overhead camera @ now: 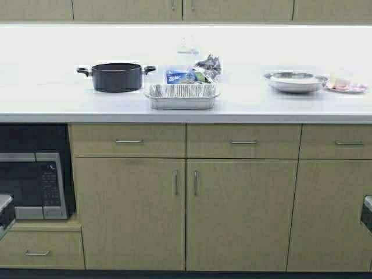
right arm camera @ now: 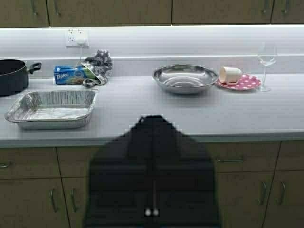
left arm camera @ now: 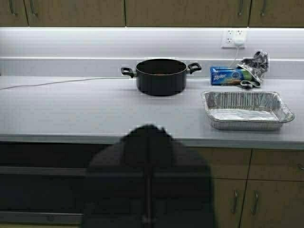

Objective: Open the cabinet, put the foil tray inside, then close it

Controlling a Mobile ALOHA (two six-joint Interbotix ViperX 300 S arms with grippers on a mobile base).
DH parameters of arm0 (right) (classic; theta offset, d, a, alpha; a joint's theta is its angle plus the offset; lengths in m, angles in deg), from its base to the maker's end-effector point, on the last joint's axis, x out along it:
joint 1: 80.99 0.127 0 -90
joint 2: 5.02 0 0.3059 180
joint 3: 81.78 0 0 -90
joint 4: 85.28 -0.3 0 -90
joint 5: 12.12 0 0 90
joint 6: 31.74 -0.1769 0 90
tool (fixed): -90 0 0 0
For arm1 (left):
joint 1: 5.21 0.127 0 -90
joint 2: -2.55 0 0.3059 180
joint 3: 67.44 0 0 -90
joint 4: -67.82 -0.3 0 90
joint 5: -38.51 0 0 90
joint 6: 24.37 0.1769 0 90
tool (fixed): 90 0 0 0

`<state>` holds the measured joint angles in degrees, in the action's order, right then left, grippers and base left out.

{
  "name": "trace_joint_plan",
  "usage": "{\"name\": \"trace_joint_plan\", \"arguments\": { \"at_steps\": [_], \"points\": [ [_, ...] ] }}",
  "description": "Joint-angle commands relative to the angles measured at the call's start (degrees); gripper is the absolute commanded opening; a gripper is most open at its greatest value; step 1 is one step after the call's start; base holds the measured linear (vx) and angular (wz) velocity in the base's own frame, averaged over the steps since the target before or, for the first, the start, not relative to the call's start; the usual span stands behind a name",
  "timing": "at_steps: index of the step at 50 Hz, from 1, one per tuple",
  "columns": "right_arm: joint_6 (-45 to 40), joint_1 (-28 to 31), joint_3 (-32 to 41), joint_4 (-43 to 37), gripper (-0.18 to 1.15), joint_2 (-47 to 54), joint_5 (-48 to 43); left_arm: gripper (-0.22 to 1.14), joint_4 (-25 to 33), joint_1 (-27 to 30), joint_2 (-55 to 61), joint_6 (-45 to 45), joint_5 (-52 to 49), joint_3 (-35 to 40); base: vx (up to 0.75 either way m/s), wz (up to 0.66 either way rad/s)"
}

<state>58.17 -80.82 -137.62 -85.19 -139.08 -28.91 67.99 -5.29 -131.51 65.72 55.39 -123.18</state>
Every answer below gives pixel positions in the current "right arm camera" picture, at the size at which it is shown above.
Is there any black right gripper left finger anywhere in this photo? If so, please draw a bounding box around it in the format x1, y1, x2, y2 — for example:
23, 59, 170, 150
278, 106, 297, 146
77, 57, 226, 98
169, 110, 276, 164
83, 117, 153, 228

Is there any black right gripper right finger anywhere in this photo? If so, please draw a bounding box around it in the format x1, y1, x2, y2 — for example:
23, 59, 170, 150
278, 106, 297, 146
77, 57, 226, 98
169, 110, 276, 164
152, 115, 221, 228

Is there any aluminium foil baking tray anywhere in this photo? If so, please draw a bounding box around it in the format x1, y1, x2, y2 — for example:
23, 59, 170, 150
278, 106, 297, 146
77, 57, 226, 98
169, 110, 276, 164
4, 89, 98, 130

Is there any black cooking pot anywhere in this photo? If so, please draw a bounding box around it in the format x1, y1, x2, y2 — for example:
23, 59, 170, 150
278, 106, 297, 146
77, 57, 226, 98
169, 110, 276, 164
0, 59, 42, 97

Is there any right wooden drawer front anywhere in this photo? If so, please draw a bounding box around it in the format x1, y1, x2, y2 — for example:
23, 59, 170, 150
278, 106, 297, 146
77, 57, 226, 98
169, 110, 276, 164
206, 142, 281, 173

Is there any stainless steel bowl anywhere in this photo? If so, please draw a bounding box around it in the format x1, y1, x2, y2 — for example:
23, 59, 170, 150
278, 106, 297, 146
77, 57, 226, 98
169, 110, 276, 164
152, 64, 219, 95

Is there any cream ceramic mug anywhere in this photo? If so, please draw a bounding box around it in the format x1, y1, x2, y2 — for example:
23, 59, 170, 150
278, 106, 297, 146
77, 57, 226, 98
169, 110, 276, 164
219, 66, 242, 86

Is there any pink polka dot plate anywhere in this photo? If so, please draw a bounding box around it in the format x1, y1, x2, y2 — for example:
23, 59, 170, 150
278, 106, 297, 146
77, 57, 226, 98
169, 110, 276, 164
215, 74, 261, 91

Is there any grey patterned oven mitt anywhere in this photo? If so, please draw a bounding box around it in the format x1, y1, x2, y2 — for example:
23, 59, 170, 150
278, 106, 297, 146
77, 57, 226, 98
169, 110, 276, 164
81, 50, 113, 88

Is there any blue Ziploc box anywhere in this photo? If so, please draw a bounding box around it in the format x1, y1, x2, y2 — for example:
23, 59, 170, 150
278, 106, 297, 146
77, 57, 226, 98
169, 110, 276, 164
53, 65, 95, 85

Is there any clear wine glass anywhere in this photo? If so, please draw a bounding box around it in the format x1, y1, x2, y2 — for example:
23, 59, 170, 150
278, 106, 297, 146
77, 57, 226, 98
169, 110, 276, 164
257, 41, 278, 92

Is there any white charger with cable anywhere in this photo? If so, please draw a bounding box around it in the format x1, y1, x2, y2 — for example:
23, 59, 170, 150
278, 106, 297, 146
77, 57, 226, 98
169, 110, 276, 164
76, 38, 86, 65

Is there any white wall power outlet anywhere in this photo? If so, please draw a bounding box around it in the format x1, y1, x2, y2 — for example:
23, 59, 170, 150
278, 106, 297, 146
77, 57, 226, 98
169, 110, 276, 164
65, 28, 89, 48

